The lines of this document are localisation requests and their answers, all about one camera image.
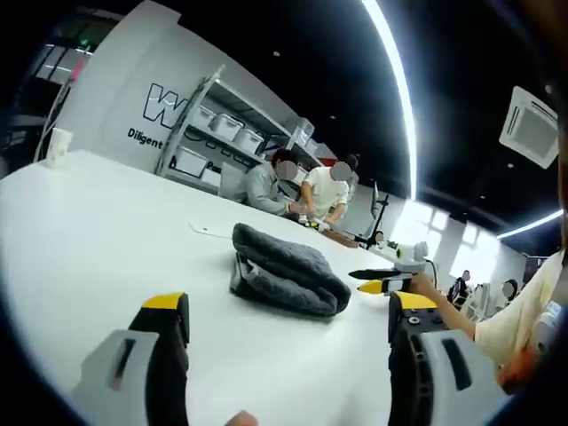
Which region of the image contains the grey towel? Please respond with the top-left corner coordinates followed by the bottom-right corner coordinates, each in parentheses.
top-left (229, 222), bottom-right (352, 317)

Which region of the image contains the person's right hand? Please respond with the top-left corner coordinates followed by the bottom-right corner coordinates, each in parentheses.
top-left (408, 272), bottom-right (441, 305)

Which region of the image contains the person's left hand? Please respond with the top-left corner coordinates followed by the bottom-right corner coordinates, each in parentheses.
top-left (225, 409), bottom-right (261, 426)

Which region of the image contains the brown wooden board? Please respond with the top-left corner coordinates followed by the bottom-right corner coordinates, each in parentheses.
top-left (327, 229), bottom-right (361, 250)

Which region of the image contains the black monitor stand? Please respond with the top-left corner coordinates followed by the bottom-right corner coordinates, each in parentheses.
top-left (353, 180), bottom-right (391, 250)

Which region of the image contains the orange blurred object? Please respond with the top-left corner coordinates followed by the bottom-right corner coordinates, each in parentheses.
top-left (495, 346), bottom-right (540, 397)

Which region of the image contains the person's cream shirt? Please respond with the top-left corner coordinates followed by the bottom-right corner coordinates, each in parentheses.
top-left (473, 250), bottom-right (568, 372)

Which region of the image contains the grey chest-worn device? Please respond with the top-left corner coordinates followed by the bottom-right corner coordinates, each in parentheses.
top-left (533, 299), bottom-right (567, 356)

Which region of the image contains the ceiling light strip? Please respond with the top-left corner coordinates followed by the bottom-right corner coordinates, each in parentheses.
top-left (359, 0), bottom-right (421, 201)

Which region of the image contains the ceiling air conditioner vent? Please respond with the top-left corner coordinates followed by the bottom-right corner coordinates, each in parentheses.
top-left (498, 85), bottom-right (561, 169)

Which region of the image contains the white storage box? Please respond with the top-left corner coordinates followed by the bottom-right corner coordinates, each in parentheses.
top-left (174, 146), bottom-right (209, 178)
top-left (209, 112), bottom-right (246, 139)
top-left (232, 125), bottom-right (266, 155)
top-left (196, 105), bottom-right (219, 128)

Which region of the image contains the white paper cup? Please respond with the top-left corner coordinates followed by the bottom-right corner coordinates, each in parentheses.
top-left (47, 127), bottom-right (73, 169)

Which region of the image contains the metal storage shelf rack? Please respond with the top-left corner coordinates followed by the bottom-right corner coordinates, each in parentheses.
top-left (153, 64), bottom-right (320, 190)

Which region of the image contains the thin white cable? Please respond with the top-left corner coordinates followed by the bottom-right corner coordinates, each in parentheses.
top-left (187, 220), bottom-right (235, 240)

